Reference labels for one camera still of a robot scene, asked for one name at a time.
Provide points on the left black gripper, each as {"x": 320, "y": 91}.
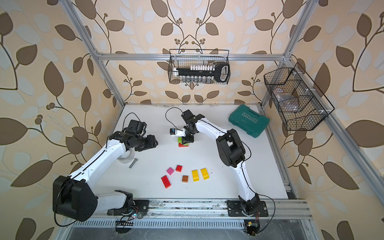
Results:
{"x": 151, "y": 142}

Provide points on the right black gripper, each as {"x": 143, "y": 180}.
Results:
{"x": 185, "y": 139}

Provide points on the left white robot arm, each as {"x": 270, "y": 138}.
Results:
{"x": 73, "y": 196}

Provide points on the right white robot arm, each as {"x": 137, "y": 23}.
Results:
{"x": 231, "y": 152}

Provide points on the small red lego brick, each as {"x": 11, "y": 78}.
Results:
{"x": 179, "y": 168}

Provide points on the pink lego brick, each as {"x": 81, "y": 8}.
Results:
{"x": 170, "y": 171}

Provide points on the yellow lego brick left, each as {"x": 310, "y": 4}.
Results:
{"x": 195, "y": 175}

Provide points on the yellow lego brick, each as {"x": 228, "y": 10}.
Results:
{"x": 205, "y": 173}
{"x": 195, "y": 175}

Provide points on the long red lego front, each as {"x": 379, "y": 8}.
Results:
{"x": 166, "y": 182}

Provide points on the yellow lego brick right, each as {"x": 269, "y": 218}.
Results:
{"x": 205, "y": 173}

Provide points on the orange lego brick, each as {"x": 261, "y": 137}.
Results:
{"x": 185, "y": 179}

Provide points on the steel bolt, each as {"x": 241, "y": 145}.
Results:
{"x": 132, "y": 164}

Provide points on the white tape roll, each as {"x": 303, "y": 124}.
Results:
{"x": 127, "y": 157}

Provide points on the black socket set holder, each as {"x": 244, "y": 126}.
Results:
{"x": 217, "y": 72}

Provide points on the green plastic tool case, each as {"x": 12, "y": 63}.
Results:
{"x": 248, "y": 120}

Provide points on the left circuit board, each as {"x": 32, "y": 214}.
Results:
{"x": 126, "y": 223}

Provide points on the circuit board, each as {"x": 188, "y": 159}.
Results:
{"x": 126, "y": 223}
{"x": 252, "y": 227}

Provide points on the clear plastic bag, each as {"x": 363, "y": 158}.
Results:
{"x": 286, "y": 102}

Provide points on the right circuit board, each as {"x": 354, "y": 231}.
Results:
{"x": 252, "y": 227}

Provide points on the back wall wire basket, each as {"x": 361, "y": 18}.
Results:
{"x": 181, "y": 58}

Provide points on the wall wire basket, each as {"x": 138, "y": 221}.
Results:
{"x": 300, "y": 102}
{"x": 181, "y": 58}

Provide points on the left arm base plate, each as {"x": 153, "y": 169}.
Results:
{"x": 141, "y": 207}

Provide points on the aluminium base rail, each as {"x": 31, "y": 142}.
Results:
{"x": 202, "y": 213}

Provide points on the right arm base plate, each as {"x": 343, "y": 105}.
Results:
{"x": 242, "y": 209}

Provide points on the right wall wire basket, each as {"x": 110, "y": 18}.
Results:
{"x": 300, "y": 102}

